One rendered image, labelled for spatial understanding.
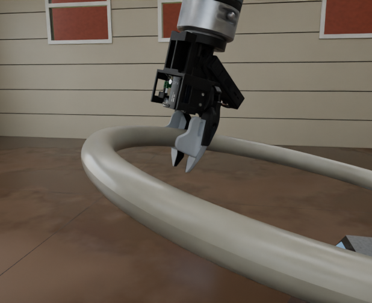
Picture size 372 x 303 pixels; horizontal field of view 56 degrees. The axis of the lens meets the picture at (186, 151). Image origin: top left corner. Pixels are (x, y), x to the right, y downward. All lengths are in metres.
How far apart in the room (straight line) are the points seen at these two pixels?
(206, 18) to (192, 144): 0.19
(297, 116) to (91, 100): 3.99
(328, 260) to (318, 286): 0.01
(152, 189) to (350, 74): 6.58
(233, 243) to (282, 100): 6.41
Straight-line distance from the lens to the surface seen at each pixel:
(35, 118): 7.96
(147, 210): 0.21
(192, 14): 0.53
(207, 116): 0.54
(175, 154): 0.59
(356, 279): 0.18
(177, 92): 0.51
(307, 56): 6.62
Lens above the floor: 1.19
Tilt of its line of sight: 12 degrees down
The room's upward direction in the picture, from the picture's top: straight up
